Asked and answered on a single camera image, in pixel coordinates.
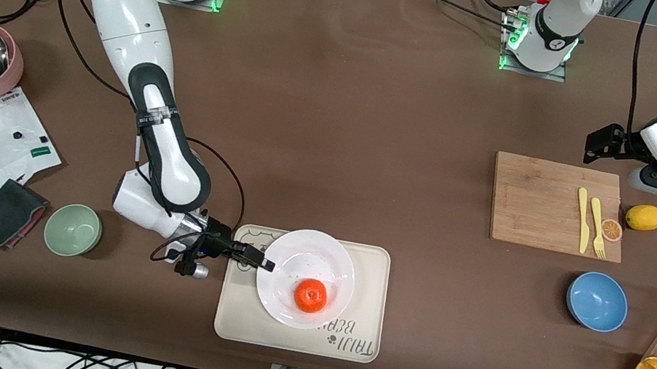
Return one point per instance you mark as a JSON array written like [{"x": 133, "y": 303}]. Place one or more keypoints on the blue bowl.
[{"x": 597, "y": 301}]

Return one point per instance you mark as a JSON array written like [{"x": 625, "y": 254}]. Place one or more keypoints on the white round plate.
[{"x": 309, "y": 255}]

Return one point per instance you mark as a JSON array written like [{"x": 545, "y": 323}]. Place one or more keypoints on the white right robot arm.
[{"x": 126, "y": 27}]

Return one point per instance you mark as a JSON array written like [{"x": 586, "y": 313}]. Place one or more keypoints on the cream bear print tray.
[{"x": 367, "y": 272}]

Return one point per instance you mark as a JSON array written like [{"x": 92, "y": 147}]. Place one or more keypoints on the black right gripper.
[{"x": 219, "y": 239}]

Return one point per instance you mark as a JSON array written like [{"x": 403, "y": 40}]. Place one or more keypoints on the orange mandarin fruit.
[{"x": 310, "y": 295}]

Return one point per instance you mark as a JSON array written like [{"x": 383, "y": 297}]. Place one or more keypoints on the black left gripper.
[{"x": 621, "y": 144}]

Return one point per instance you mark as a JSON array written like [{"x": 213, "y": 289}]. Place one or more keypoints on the yellow lemon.
[{"x": 644, "y": 217}]

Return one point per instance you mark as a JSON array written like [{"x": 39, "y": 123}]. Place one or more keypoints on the toy orange slice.
[{"x": 612, "y": 230}]

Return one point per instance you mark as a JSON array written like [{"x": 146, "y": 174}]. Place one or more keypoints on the yellow plastic fork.
[{"x": 597, "y": 225}]

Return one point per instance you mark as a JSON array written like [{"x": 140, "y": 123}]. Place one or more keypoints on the wooden cutting board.
[{"x": 535, "y": 201}]

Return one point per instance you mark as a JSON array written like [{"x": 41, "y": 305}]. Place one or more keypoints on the dark grey sponge cloth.
[{"x": 7, "y": 214}]

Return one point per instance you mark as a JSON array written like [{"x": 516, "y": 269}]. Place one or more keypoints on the pale green bowl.
[{"x": 72, "y": 229}]

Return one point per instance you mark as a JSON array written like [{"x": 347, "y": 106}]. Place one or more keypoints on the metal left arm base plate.
[{"x": 544, "y": 75}]

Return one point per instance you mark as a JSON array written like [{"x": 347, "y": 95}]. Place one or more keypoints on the yellow plastic knife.
[{"x": 582, "y": 222}]

